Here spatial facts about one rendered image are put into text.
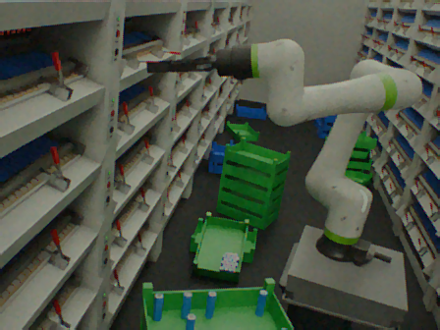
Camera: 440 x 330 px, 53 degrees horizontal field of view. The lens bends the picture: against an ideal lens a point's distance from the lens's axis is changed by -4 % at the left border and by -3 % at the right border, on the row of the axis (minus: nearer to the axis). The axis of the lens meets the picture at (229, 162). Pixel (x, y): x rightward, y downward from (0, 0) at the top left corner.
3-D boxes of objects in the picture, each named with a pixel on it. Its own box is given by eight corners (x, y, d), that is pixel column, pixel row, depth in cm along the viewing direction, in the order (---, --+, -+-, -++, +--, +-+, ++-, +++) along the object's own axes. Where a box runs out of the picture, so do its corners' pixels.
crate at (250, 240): (254, 242, 232) (257, 228, 229) (251, 263, 213) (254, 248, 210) (197, 231, 234) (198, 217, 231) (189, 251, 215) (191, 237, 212)
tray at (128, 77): (171, 64, 172) (181, 41, 169) (113, 95, 115) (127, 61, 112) (124, 40, 171) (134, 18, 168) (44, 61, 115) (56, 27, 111)
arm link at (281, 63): (303, 36, 126) (304, 39, 115) (304, 82, 130) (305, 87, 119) (252, 39, 128) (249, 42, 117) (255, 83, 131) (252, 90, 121)
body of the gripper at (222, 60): (231, 78, 122) (196, 80, 123) (234, 74, 130) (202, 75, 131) (229, 49, 120) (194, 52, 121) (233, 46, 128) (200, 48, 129)
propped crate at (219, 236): (238, 282, 197) (240, 272, 192) (192, 273, 198) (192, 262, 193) (247, 230, 219) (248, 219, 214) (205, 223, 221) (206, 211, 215)
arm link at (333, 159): (319, 193, 177) (375, 62, 163) (344, 213, 163) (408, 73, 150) (293, 188, 170) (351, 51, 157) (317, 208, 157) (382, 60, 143)
